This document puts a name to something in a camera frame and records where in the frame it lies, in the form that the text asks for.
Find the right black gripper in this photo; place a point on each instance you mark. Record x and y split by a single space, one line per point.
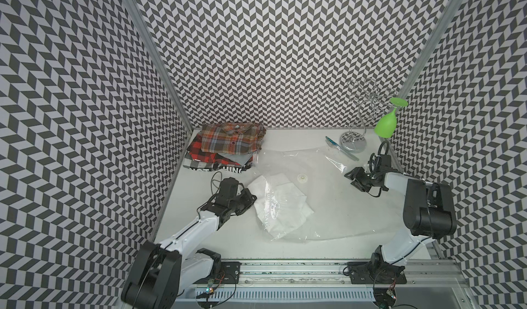
357 173

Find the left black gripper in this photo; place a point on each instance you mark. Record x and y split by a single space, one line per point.
250 200

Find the grey cloth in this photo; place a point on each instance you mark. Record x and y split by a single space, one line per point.
240 159

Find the black white plaid shirt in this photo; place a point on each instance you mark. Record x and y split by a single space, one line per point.
191 164

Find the clear plastic vacuum bag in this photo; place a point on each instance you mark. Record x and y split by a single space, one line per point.
340 210

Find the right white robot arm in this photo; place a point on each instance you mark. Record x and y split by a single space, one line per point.
428 214

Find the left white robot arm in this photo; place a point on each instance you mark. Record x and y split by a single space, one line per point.
161 271

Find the green plastic wine glass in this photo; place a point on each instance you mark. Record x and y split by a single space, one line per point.
387 125

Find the right small circuit board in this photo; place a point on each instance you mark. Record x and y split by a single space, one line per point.
384 298

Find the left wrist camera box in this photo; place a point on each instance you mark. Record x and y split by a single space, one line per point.
229 188

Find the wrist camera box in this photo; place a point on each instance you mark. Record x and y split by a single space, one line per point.
229 188
381 164

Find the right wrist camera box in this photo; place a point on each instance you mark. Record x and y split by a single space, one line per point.
381 164

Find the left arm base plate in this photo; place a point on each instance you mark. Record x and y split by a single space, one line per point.
228 272

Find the metal wire glass rack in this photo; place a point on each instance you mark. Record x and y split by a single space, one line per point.
370 99

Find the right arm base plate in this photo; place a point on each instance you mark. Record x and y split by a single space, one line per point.
368 273

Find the aluminium front rail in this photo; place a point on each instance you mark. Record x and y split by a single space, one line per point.
328 273

